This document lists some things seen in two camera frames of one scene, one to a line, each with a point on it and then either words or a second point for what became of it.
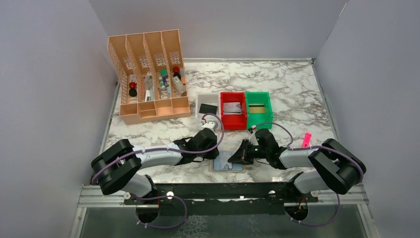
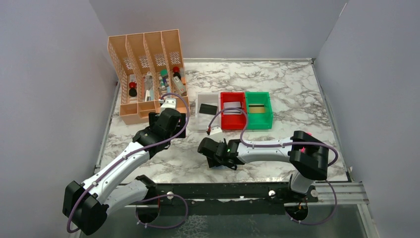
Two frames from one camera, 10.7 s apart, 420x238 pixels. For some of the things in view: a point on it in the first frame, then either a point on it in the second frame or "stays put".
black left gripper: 212,152 → 180,125
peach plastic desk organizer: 149,70 stays put
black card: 207,108 stays put
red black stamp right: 176,72 stays put
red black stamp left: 132,91 stays put
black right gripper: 245,152 → 208,148
